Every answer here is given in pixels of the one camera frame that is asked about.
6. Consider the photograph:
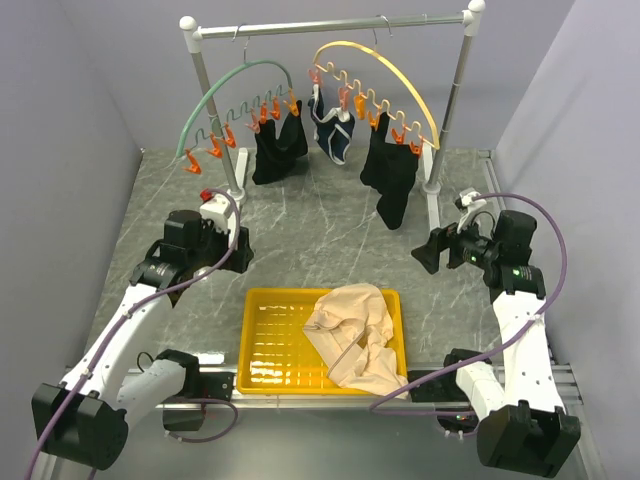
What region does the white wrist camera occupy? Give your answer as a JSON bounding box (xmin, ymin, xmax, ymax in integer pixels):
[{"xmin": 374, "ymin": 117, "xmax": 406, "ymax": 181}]
[
  {"xmin": 454, "ymin": 188, "xmax": 486, "ymax": 223},
  {"xmin": 199, "ymin": 189, "xmax": 236, "ymax": 233}
]

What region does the yellow arched clip hanger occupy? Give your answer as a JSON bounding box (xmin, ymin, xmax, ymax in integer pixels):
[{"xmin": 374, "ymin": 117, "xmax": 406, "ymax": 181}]
[{"xmin": 309, "ymin": 40, "xmax": 441, "ymax": 155}]

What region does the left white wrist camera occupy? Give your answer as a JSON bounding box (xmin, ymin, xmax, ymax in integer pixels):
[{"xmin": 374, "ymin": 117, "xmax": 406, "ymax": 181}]
[{"xmin": 199, "ymin": 189, "xmax": 236, "ymax": 233}]

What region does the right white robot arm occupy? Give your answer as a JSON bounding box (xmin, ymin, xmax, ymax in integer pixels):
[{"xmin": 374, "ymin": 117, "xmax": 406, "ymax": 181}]
[{"xmin": 412, "ymin": 210, "xmax": 581, "ymax": 478}]

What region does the black underwear on yellow hanger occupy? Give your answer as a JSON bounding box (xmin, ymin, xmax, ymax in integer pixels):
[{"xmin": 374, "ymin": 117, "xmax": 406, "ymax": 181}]
[{"xmin": 360, "ymin": 112, "xmax": 419, "ymax": 230}]

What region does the yellow plastic tray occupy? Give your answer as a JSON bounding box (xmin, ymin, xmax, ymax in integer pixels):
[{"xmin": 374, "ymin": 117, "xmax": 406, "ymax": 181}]
[{"xmin": 236, "ymin": 287, "xmax": 408, "ymax": 396}]

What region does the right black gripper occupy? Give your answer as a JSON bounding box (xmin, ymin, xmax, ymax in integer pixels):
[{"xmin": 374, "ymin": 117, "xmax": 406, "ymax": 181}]
[{"xmin": 410, "ymin": 209, "xmax": 500, "ymax": 274}]

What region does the orange clothespin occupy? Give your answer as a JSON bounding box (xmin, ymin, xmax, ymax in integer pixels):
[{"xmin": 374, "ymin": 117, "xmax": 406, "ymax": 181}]
[{"xmin": 183, "ymin": 149, "xmax": 202, "ymax": 175}]

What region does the beige boxer underwear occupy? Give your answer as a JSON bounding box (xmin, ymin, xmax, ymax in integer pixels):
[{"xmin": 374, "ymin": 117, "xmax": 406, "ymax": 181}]
[{"xmin": 303, "ymin": 283, "xmax": 408, "ymax": 396}]

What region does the navy blue brief underwear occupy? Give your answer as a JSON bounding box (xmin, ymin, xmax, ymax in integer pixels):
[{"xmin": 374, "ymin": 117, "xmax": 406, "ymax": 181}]
[{"xmin": 308, "ymin": 84, "xmax": 355, "ymax": 165}]

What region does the white metal drying rack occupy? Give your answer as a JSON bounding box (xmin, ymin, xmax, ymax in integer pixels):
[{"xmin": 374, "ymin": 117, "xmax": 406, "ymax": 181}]
[{"xmin": 179, "ymin": 1, "xmax": 486, "ymax": 228}]

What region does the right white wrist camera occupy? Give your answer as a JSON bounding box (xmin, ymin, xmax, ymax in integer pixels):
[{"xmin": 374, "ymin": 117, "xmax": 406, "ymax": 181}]
[{"xmin": 454, "ymin": 188, "xmax": 486, "ymax": 223}]

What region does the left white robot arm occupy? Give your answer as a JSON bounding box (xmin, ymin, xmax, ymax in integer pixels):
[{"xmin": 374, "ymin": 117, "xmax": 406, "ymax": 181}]
[{"xmin": 31, "ymin": 206, "xmax": 253, "ymax": 472}]

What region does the black underwear on green hanger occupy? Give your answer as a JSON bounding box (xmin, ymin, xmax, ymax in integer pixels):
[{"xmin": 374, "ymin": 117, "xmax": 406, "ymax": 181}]
[{"xmin": 252, "ymin": 112, "xmax": 308, "ymax": 185}]

